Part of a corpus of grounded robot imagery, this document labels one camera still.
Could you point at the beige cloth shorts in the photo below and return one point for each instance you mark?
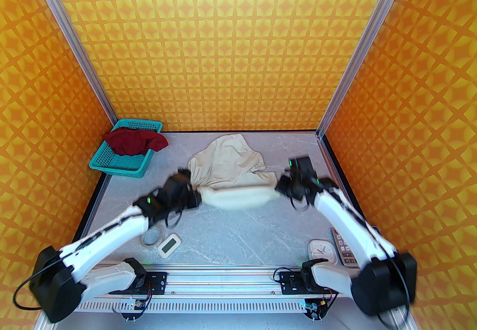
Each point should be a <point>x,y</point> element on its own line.
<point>231,164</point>

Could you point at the white alarm clock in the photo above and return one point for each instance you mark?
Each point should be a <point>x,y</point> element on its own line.
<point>320,248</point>

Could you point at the teal plastic laundry basket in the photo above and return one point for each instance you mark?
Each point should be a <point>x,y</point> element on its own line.
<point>123,172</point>

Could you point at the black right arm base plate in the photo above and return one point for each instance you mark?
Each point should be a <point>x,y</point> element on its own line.
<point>288,282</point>

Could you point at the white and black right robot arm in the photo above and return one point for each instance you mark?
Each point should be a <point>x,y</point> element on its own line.
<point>346,224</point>

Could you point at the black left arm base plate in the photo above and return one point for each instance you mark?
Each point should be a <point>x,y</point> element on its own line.
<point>158,280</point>

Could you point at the brown desk calculator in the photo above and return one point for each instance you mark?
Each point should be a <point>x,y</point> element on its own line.
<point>343,246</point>

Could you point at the small controller board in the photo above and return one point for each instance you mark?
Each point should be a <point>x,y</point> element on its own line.
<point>136,306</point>
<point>315,308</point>

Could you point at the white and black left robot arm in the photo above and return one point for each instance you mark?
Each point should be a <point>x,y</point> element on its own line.
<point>104,235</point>

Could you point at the aluminium frame post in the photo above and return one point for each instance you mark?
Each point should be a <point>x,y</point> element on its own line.
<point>367,41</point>
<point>71,36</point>

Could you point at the clear tape roll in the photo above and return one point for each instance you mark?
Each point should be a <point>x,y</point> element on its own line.
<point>152,241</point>

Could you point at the white digital timer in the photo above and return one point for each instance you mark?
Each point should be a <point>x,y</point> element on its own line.
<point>168,245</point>

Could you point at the dark red shirt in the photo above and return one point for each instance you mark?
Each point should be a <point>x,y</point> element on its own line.
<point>130,140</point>

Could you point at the aluminium mounting rail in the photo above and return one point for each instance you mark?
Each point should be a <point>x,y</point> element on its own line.
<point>223,278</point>

